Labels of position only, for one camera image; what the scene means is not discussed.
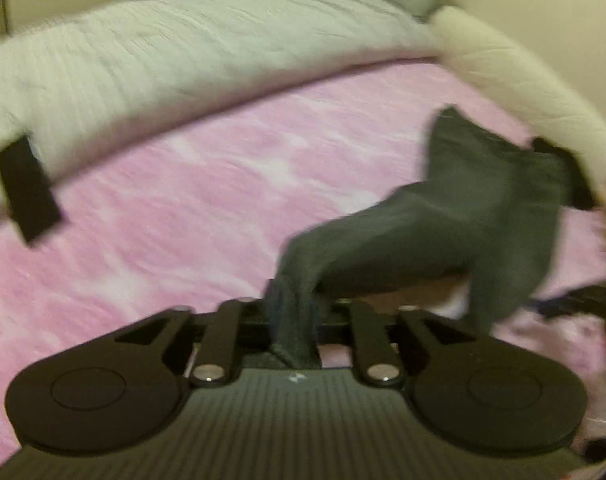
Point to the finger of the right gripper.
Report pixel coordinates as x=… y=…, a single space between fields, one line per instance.
x=589 y=299

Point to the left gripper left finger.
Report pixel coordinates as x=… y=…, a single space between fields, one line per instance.
x=235 y=330

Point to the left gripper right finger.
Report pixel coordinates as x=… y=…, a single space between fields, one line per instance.
x=361 y=332

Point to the dark grey jeans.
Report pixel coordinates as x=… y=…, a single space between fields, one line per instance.
x=484 y=207

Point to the black folded cloth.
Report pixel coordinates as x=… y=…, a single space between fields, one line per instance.
x=580 y=195

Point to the pink rose blanket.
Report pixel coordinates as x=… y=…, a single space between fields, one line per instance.
x=197 y=216

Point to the black smartphone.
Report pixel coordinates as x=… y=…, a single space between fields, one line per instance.
x=31 y=201

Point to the white striped duvet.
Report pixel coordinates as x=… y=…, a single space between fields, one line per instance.
x=85 y=85

